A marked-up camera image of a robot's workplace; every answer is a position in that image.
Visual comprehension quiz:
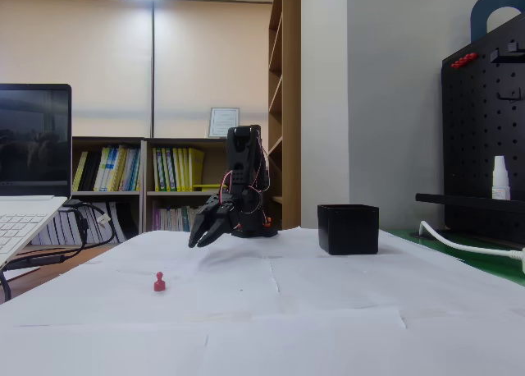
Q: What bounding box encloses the white paper sheet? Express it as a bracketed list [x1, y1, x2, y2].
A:
[0, 322, 209, 376]
[204, 308, 407, 376]
[268, 255, 525, 311]
[61, 230, 218, 275]
[399, 308, 525, 376]
[11, 259, 282, 328]

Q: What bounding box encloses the blue arch-shaped board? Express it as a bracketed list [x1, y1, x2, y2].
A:
[470, 0, 525, 44]

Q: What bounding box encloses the leaning yellow book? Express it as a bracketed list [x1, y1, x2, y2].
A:
[72, 150, 89, 192]

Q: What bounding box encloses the low wooden bookshelf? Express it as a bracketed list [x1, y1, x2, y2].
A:
[141, 137, 263, 233]
[71, 136, 145, 245]

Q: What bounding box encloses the black pegboard stand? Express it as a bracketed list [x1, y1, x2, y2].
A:
[415, 10, 525, 245]

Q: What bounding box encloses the black square box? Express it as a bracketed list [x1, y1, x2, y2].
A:
[317, 204, 380, 256]

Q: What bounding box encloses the framed certificate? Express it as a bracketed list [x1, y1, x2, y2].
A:
[208, 107, 240, 139]

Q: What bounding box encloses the small white bottle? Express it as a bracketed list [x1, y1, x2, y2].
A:
[490, 155, 512, 201]

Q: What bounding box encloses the white power strip cable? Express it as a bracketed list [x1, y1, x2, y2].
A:
[418, 220, 514, 257]

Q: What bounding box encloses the thick black cable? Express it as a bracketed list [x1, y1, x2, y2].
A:
[0, 264, 12, 303]

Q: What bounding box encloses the black laptop cable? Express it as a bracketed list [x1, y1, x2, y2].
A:
[3, 200, 118, 273]

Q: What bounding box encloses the thick yellow binder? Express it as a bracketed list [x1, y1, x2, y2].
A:
[189, 147, 205, 192]

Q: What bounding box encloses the white laptop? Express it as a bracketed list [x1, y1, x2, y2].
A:
[0, 83, 73, 270]

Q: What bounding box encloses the tall wooden bookshelf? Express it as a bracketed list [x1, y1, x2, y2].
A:
[267, 0, 303, 232]

